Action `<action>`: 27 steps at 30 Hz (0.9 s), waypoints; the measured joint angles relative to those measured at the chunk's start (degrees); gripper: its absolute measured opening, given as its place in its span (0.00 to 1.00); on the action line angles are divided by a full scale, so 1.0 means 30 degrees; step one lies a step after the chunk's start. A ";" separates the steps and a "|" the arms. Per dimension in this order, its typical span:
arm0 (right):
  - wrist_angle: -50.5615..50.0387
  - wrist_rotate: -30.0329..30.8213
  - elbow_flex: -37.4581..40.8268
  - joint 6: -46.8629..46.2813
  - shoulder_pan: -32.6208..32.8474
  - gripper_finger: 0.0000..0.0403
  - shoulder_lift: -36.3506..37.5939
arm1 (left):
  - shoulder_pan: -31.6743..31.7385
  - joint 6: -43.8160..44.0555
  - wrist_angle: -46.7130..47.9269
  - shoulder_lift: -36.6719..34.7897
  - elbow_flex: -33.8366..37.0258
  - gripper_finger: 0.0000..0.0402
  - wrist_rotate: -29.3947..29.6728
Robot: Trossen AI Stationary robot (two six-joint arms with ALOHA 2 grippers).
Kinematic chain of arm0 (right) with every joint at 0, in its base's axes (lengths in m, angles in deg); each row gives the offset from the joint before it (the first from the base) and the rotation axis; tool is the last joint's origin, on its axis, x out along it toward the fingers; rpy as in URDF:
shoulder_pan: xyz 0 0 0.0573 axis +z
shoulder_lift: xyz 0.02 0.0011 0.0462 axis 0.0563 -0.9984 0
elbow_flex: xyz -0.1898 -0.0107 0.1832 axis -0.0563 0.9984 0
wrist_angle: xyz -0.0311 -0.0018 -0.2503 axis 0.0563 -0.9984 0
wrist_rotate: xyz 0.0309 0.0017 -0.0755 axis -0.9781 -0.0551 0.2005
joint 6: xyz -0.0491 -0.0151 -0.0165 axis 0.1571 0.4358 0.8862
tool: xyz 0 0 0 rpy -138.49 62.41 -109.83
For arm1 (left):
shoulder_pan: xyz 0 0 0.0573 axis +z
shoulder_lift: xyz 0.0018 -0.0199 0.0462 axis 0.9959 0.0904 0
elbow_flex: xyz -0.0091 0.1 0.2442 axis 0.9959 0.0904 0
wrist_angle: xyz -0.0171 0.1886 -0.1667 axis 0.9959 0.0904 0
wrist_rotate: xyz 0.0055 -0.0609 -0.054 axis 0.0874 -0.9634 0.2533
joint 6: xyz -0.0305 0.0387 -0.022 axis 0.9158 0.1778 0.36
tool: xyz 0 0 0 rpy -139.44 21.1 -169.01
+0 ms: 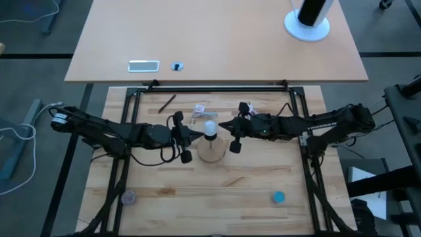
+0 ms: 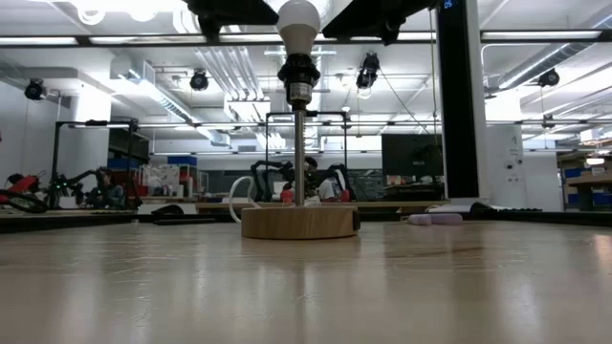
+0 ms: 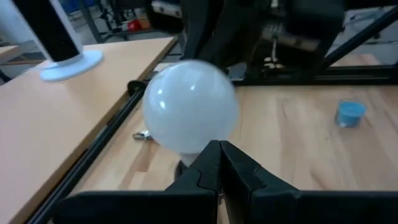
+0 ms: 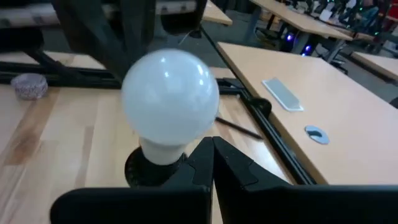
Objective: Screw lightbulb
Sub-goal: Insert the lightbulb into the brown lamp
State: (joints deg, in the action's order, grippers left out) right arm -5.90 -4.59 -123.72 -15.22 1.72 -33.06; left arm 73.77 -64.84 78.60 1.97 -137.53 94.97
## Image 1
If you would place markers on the black aluminium table frame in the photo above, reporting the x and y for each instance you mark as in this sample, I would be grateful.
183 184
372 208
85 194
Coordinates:
210 89

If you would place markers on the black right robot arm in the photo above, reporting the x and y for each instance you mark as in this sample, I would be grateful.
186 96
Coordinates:
329 122

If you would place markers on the blue round cap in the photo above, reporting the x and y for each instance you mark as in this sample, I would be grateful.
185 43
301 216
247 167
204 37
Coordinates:
278 197

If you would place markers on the black pen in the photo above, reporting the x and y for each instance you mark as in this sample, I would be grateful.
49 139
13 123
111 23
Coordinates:
167 103

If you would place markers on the black equipment stand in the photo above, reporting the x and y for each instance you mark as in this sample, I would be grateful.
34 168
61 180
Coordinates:
404 112

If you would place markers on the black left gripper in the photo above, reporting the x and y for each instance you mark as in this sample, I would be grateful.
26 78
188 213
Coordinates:
179 135

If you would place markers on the small round blue object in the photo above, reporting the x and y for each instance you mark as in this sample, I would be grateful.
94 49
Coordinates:
177 66

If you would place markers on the black backpack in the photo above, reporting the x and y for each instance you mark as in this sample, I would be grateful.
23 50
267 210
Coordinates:
363 217

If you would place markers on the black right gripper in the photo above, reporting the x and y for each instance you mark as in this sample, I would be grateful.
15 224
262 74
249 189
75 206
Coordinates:
246 125

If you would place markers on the clear grey round disc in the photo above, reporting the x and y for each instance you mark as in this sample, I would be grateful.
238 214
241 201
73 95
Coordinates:
128 197

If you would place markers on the black chair caster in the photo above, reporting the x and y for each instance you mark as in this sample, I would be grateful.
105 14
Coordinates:
384 4

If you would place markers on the round wooden base with socket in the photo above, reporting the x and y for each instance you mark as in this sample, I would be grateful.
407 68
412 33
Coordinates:
212 151

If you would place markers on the white box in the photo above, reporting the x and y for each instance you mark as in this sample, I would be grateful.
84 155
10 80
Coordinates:
371 200

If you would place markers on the small white pink tag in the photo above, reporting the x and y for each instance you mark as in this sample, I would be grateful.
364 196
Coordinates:
252 109

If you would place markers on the blue grey desk foot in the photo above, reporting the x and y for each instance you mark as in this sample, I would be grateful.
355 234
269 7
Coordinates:
13 158

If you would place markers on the large tan desk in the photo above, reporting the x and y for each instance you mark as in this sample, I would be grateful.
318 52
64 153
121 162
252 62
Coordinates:
213 33

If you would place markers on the white lightbulb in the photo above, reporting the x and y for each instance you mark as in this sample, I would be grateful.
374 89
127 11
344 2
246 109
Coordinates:
210 127

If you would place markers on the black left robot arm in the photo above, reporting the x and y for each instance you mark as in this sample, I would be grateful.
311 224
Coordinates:
98 126

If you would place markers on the white stand with black column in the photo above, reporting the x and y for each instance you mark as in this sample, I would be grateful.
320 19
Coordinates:
307 28

